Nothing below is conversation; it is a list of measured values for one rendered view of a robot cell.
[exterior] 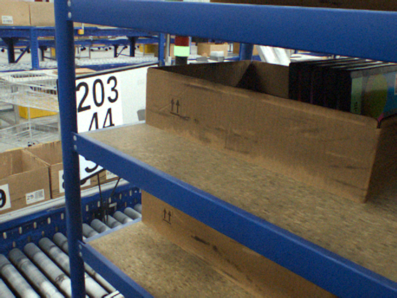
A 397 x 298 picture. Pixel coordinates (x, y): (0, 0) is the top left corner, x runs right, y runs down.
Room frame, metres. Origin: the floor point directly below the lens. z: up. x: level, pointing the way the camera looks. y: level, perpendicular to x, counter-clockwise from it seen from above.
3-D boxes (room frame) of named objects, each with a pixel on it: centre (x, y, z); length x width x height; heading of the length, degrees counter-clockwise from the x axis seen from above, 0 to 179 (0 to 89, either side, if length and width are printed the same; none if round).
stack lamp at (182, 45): (1.36, 0.08, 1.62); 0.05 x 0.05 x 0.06
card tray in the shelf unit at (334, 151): (0.65, -0.15, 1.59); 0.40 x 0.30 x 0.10; 47
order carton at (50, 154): (1.84, 0.62, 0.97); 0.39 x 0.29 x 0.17; 137
